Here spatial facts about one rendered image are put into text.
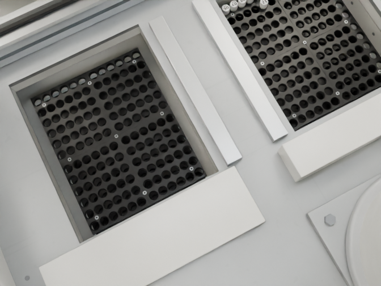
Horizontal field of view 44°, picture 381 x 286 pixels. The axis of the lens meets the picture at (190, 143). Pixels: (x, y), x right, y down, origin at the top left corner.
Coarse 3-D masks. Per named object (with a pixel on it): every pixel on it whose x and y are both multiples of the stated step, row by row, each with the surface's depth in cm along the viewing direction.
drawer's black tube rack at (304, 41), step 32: (288, 0) 73; (320, 0) 73; (256, 32) 75; (288, 32) 75; (320, 32) 72; (352, 32) 72; (256, 64) 70; (288, 64) 70; (320, 64) 70; (352, 64) 70; (288, 96) 72; (320, 96) 73; (352, 96) 69
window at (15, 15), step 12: (0, 0) 57; (12, 0) 58; (24, 0) 59; (36, 0) 60; (48, 0) 61; (60, 0) 62; (0, 12) 59; (12, 12) 60; (24, 12) 61; (36, 12) 62; (0, 24) 61; (12, 24) 62
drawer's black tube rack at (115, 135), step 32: (64, 96) 69; (96, 96) 69; (128, 96) 72; (160, 96) 69; (64, 128) 71; (96, 128) 68; (128, 128) 68; (160, 128) 68; (64, 160) 67; (96, 160) 67; (128, 160) 67; (160, 160) 67; (192, 160) 70; (96, 192) 66; (128, 192) 69; (160, 192) 69; (96, 224) 67
